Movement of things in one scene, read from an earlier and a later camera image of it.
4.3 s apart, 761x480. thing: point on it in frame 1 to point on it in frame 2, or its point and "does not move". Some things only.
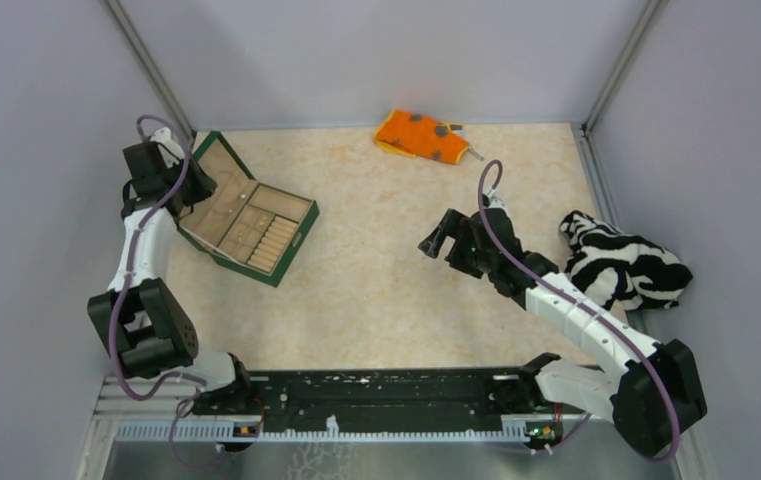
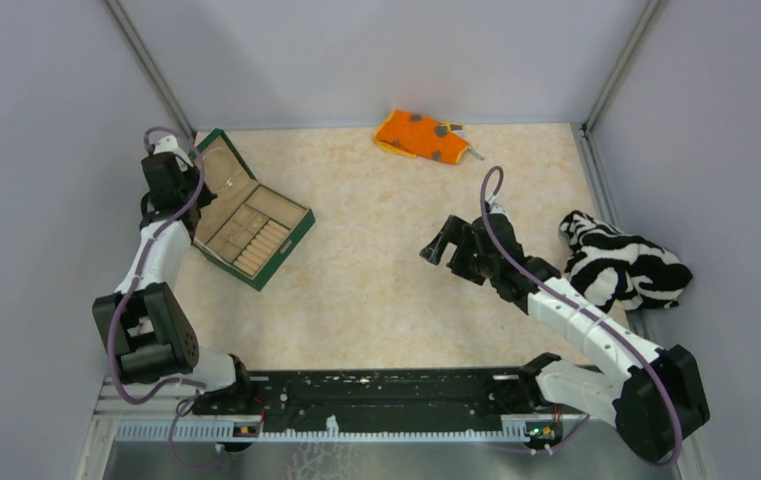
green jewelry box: [256, 227] does not move
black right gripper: [458, 226] does not move
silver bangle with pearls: [227, 194] to [220, 170]
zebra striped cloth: [621, 270] does not move
